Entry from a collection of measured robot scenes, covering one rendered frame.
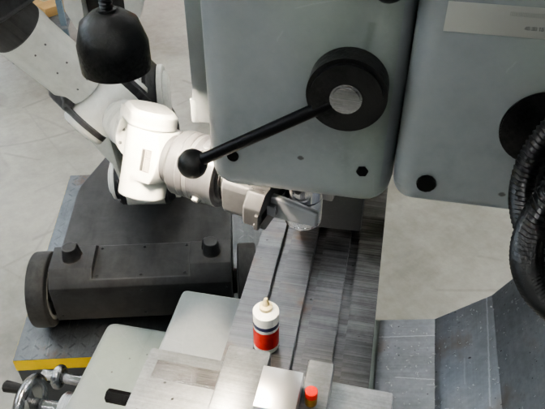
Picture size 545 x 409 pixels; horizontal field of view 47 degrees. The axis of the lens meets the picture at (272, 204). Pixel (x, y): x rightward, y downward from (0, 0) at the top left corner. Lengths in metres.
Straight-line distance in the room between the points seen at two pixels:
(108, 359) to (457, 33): 0.97
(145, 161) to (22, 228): 1.96
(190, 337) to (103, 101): 0.43
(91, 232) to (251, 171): 1.18
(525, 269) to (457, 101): 0.16
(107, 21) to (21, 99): 3.05
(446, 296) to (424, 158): 1.83
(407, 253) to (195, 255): 1.14
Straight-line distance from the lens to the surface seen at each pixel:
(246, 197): 0.75
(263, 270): 1.13
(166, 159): 0.81
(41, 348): 1.77
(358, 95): 0.54
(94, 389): 1.26
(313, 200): 0.75
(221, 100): 0.60
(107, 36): 0.63
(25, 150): 3.24
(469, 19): 0.52
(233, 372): 0.86
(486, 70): 0.54
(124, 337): 1.32
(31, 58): 1.02
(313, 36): 0.55
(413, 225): 2.65
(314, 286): 1.12
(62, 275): 1.64
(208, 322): 1.16
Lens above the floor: 1.73
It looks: 40 degrees down
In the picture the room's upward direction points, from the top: straight up
